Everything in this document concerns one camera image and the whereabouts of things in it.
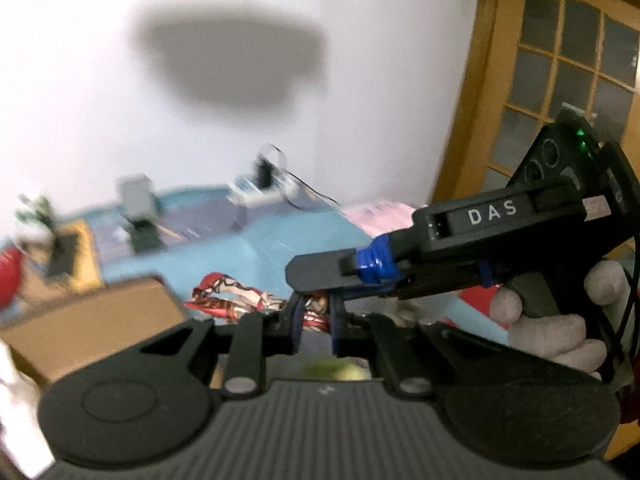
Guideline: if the black smartphone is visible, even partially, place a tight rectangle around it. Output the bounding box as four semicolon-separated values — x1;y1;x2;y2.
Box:
46;232;79;281

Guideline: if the brown cardboard box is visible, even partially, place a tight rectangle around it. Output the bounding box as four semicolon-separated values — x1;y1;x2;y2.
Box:
1;276;188;387

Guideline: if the white green plush toy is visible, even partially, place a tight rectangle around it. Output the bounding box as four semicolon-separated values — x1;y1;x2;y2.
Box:
15;194;54;231

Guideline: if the red patterned silk scarf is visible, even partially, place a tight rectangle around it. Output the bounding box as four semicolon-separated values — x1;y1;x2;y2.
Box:
184;272;330;333

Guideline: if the pink folded cloth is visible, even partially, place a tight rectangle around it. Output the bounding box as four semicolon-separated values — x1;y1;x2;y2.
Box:
341;200;416;238

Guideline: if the wooden glass panel door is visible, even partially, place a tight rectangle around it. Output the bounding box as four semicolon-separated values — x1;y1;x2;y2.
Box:
431;0;639;203

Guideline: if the phone on green stand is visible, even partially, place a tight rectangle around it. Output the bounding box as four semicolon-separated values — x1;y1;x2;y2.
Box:
117;174;165;255

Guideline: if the yellow book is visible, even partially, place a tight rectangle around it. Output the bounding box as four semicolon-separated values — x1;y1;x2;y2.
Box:
25;220;103;294

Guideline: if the white gloved right hand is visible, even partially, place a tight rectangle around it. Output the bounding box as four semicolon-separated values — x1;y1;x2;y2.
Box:
489;260;631;377

